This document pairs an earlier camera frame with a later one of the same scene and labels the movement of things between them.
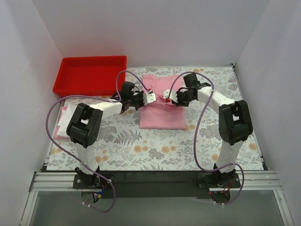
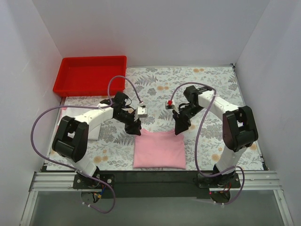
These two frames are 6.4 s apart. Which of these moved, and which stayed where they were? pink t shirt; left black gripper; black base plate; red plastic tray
Moved: left black gripper; pink t shirt
Stayed: black base plate; red plastic tray
